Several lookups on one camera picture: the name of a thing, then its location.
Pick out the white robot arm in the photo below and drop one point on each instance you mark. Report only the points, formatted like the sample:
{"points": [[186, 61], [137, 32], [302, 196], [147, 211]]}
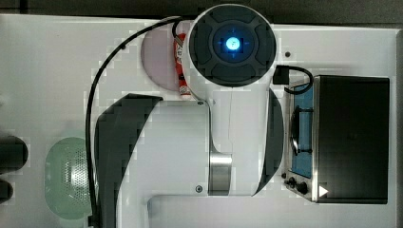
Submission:
{"points": [[227, 141]]}

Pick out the pink round plate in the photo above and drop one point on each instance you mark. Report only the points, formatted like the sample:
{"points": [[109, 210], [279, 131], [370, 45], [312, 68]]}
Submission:
{"points": [[158, 56]]}

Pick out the black pot lid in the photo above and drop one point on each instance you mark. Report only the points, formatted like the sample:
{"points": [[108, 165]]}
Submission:
{"points": [[6, 191]]}

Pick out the black cylindrical pot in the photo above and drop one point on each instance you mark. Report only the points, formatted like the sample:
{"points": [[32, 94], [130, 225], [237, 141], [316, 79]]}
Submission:
{"points": [[14, 154]]}

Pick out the red ketchup bottle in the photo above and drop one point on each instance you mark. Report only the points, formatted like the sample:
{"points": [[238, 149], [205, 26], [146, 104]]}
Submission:
{"points": [[183, 87]]}

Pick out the green perforated colander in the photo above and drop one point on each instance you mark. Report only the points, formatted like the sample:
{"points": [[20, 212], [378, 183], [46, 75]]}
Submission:
{"points": [[66, 181]]}

